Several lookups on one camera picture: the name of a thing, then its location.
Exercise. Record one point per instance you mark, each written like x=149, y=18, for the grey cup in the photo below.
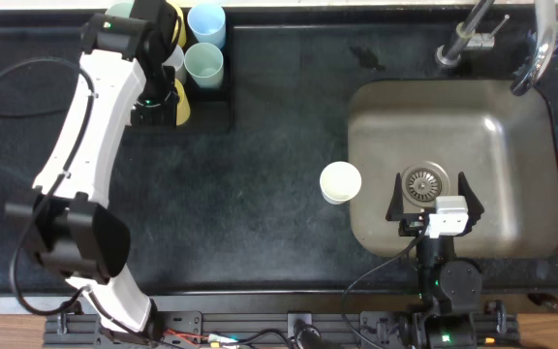
x=177, y=60

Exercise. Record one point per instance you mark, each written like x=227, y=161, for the yellow cup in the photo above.
x=183, y=104
x=180, y=29

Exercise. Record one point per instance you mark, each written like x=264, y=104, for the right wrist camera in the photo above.
x=448, y=215

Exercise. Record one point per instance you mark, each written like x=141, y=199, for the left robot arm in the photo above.
x=104, y=97

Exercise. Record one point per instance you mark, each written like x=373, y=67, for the green cup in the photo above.
x=119, y=9
x=204, y=65

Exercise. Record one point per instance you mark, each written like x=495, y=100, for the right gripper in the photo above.
x=414, y=224

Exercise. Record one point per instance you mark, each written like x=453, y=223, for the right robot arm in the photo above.
x=460, y=281

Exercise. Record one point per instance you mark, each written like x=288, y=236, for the white cup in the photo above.
x=340, y=181

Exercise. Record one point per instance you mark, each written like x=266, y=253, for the mounting rail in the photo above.
x=240, y=322

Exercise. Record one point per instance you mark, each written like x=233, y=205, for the black tray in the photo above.
x=211, y=114

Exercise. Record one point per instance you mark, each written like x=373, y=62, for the steel sink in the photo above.
x=502, y=145

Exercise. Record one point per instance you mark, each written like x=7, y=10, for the blue cup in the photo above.
x=206, y=24

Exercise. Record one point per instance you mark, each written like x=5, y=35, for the steel tap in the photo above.
x=545, y=43

